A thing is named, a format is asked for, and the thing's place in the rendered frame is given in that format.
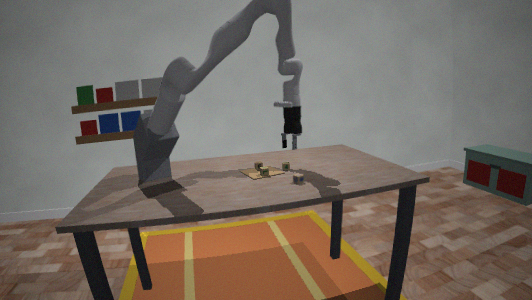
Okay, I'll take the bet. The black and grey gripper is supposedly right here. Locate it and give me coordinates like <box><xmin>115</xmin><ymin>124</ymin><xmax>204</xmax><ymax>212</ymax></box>
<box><xmin>274</xmin><ymin>95</ymin><xmax>302</xmax><ymax>150</ymax></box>

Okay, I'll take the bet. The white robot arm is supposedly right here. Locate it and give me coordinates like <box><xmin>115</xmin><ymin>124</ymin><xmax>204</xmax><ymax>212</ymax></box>
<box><xmin>147</xmin><ymin>0</ymin><xmax>303</xmax><ymax>135</ymax></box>

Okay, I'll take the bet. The tan square mat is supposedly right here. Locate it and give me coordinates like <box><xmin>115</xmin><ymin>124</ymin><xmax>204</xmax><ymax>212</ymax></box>
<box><xmin>241</xmin><ymin>166</ymin><xmax>285</xmax><ymax>180</ymax></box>

